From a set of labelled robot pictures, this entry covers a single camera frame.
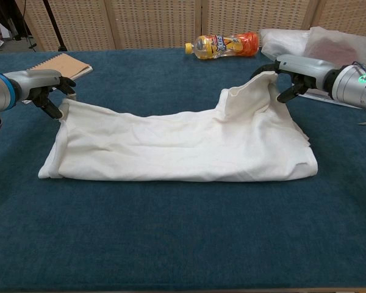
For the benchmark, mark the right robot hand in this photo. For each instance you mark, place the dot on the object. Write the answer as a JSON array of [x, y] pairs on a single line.
[[305, 70]]

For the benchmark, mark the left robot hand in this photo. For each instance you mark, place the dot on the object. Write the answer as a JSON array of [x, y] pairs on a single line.
[[39, 81]]

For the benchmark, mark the white t-shirt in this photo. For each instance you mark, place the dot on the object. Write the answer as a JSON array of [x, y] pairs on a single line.
[[170, 152]]

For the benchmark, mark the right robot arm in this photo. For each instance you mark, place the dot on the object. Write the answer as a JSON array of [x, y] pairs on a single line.
[[350, 85]]

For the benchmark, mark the brown spiral notebook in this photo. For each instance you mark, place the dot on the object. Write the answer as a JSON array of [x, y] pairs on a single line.
[[70, 65]]

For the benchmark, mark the frosted zip bag red cloth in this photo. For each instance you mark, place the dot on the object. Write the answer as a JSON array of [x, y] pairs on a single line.
[[332, 45]]

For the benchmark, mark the white cloth in clear bag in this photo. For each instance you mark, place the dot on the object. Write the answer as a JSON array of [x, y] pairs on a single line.
[[277, 41]]

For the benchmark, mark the black tripod stand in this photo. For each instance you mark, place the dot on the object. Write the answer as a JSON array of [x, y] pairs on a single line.
[[54, 24]]

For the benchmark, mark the orange juice plastic bottle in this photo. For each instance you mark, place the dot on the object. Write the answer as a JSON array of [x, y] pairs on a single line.
[[222, 45]]

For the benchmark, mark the woven folding screen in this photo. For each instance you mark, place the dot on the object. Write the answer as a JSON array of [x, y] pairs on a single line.
[[155, 21]]

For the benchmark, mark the blue table cover cloth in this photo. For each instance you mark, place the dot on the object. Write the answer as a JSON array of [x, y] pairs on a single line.
[[170, 244]]

